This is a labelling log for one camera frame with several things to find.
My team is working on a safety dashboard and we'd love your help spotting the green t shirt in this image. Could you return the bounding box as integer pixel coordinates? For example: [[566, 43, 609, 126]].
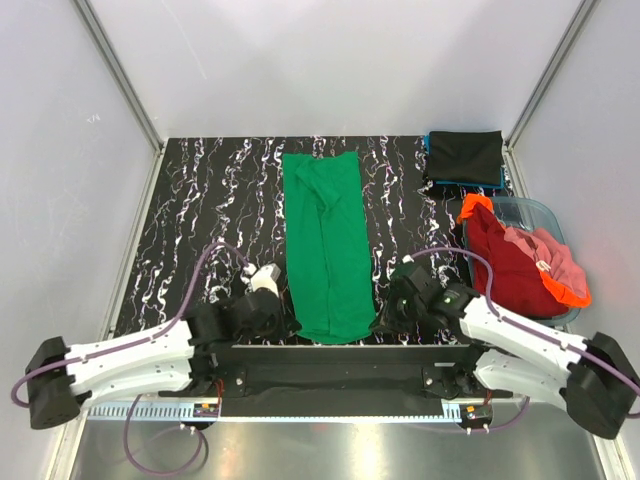
[[282, 152, 376, 344]]

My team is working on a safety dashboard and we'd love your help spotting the clear blue plastic basket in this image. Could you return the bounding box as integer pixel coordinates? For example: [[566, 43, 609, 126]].
[[462, 196, 580, 328]]

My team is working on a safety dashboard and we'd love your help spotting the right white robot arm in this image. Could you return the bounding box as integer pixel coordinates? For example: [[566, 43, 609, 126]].
[[370, 263, 639, 440]]

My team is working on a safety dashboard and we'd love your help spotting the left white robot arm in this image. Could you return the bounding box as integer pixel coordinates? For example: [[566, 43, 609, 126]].
[[24, 288, 300, 430]]

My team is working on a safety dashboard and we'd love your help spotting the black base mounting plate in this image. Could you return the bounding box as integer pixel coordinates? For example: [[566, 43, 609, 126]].
[[157, 344, 516, 419]]

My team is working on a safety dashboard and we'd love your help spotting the red t shirt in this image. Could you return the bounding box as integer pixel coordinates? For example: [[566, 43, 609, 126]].
[[464, 204, 569, 320]]

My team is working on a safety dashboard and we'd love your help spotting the pink t shirt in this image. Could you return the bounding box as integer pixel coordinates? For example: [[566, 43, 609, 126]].
[[504, 227, 591, 308]]

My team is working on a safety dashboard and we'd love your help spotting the folded blue t shirt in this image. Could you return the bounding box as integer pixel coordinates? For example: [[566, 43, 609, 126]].
[[423, 133, 505, 191]]

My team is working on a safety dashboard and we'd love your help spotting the orange t shirt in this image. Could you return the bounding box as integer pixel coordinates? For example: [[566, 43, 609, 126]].
[[457, 193, 591, 318]]

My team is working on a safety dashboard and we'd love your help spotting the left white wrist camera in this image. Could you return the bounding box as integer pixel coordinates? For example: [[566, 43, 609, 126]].
[[241, 263, 281, 296]]

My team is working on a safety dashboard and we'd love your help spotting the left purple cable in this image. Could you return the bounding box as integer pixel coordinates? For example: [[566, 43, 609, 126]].
[[10, 241, 251, 475]]

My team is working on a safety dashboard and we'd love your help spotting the right aluminium frame post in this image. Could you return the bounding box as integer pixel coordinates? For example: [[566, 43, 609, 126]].
[[506, 0, 600, 151]]

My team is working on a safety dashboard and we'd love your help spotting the aluminium frame post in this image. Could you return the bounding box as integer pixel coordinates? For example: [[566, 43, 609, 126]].
[[71, 0, 164, 152], [506, 0, 600, 151]]

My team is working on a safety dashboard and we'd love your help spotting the left aluminium frame post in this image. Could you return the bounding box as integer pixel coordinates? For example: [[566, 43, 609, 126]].
[[71, 0, 164, 152]]

